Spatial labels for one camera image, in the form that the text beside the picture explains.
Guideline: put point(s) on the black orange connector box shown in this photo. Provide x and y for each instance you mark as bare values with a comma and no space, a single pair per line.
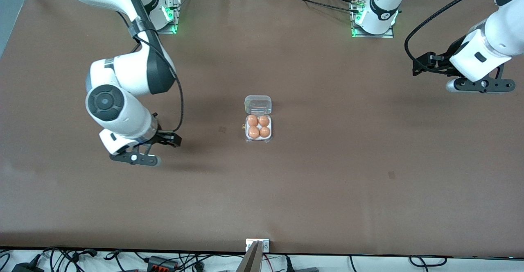
161,263

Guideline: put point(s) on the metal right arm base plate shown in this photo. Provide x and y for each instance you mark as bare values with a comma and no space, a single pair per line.
168,31

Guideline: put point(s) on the brown egg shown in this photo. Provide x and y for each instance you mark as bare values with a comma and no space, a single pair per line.
264,121
265,132
253,132
252,120

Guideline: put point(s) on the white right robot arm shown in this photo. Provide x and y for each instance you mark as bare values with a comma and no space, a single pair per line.
123,71

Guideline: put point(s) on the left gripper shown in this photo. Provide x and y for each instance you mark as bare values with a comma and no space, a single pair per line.
445,60

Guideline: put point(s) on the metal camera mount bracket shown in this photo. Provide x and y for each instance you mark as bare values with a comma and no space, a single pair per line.
265,245

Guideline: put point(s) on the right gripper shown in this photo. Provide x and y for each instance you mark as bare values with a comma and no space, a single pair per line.
162,138

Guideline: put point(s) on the clear lidded white egg box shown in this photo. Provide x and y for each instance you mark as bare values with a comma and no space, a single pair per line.
258,105

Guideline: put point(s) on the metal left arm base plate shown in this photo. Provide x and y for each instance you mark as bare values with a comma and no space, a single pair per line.
372,36

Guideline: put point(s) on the aluminium camera mount bar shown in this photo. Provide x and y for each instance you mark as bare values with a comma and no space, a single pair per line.
251,261

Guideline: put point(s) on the black power adapter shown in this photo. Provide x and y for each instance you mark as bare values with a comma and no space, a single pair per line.
26,268

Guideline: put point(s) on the black plug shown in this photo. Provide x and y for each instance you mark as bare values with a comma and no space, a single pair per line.
303,269

